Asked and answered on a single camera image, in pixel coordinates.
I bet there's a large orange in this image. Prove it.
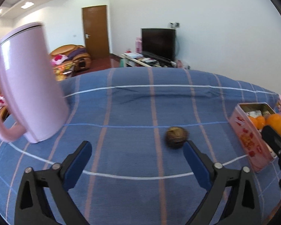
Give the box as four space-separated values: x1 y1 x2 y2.
266 114 281 138

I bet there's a dark brown round fruit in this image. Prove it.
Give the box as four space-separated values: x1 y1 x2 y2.
166 127 190 149

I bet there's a coffee table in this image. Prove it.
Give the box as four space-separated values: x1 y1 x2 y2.
53 63 76 81

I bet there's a pink tin box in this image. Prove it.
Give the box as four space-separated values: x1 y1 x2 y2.
229 102 280 174

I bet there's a white television stand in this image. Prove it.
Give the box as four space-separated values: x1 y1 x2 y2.
120 53 190 69

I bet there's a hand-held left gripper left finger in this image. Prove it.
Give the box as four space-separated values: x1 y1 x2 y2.
14 141 93 225

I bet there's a black television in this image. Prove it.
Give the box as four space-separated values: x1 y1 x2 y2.
141 28 176 61

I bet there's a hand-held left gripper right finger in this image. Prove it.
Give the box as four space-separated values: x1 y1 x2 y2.
183 140 264 225

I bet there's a purple blanket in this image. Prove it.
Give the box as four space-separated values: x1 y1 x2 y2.
67 47 87 60

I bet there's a pink jug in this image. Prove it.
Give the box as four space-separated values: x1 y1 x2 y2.
0 22 69 144

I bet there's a brown wooden door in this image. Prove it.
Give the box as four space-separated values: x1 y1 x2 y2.
81 5 110 60

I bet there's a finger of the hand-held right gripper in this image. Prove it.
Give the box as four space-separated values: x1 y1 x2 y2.
262 125 281 194

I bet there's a blue plaid tablecloth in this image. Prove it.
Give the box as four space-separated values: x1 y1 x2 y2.
0 67 281 225

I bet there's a pink floral cushion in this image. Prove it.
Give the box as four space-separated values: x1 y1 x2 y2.
51 54 68 65

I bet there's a brown leather armchair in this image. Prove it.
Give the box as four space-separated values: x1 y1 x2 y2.
49 44 92 73

